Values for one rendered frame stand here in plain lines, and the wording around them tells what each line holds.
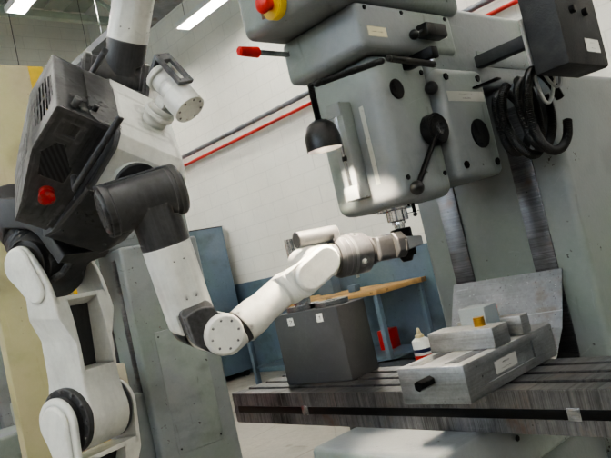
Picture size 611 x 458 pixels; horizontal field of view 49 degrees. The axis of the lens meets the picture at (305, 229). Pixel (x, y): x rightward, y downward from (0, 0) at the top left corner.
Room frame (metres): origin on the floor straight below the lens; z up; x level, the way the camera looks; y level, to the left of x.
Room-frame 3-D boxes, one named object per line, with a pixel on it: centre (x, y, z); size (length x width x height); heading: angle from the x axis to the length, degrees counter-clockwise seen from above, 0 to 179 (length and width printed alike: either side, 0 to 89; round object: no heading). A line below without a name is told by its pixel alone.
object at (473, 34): (1.83, -0.57, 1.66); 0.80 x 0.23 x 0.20; 133
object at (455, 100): (1.62, -0.35, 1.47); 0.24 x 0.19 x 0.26; 43
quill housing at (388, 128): (1.49, -0.21, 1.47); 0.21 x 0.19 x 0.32; 43
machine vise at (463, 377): (1.36, -0.29, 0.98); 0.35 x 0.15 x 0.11; 135
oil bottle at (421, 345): (1.51, -0.20, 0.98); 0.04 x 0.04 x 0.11
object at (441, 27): (1.43, -0.35, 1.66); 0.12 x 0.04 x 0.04; 133
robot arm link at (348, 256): (1.40, -0.02, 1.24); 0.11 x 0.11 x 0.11; 28
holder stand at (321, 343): (1.77, 0.01, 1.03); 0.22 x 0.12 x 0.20; 50
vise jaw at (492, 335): (1.34, -0.27, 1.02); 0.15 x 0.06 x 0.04; 45
